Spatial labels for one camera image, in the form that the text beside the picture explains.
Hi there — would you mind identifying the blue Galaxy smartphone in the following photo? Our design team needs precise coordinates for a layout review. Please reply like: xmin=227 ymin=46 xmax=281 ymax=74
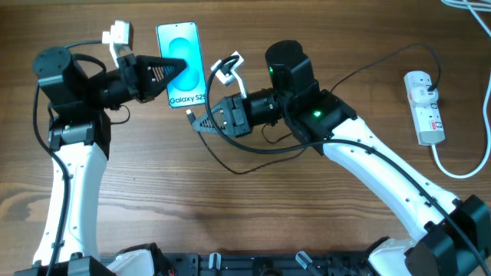
xmin=156 ymin=21 xmax=206 ymax=108

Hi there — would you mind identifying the black charger cable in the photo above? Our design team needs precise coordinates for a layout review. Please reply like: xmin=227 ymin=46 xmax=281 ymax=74
xmin=186 ymin=42 xmax=442 ymax=176

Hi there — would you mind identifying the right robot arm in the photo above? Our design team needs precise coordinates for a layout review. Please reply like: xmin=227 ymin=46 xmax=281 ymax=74
xmin=189 ymin=40 xmax=490 ymax=275

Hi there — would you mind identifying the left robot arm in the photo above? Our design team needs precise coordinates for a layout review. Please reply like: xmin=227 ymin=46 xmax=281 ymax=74
xmin=20 ymin=47 xmax=186 ymax=275

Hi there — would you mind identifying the white charger plug adapter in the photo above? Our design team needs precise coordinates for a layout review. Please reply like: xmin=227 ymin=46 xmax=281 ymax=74
xmin=408 ymin=86 xmax=439 ymax=107

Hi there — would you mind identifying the white power strip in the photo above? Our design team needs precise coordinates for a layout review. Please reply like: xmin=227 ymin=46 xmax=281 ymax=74
xmin=404 ymin=71 xmax=445 ymax=146

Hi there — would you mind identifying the black mounting rail base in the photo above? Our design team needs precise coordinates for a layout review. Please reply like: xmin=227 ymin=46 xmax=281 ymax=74
xmin=92 ymin=251 xmax=435 ymax=276

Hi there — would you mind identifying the white power strip cord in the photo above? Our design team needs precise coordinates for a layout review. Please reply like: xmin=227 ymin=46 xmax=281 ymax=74
xmin=430 ymin=68 xmax=491 ymax=180

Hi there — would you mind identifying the white cables top right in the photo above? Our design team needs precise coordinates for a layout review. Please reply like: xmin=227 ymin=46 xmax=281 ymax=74
xmin=440 ymin=0 xmax=491 ymax=39

